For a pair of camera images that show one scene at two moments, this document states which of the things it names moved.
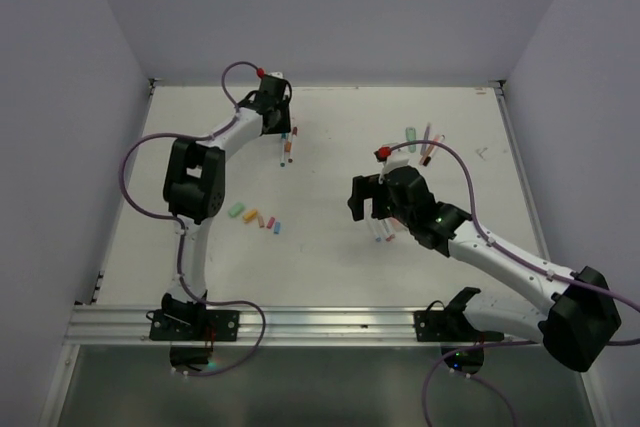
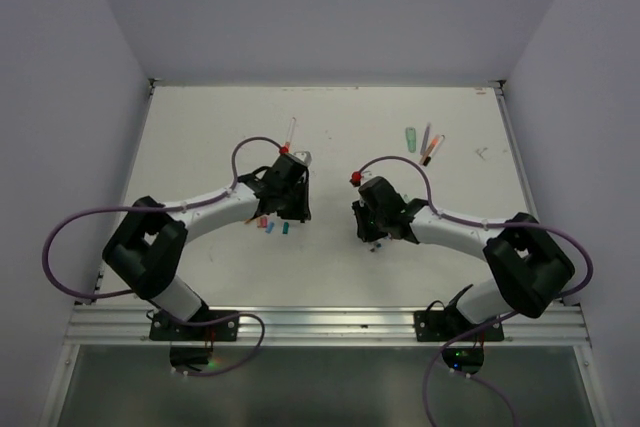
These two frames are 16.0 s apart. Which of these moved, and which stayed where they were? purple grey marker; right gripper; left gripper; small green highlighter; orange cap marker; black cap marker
Moved: right gripper; orange cap marker; left gripper
Stayed: purple grey marker; black cap marker; small green highlighter
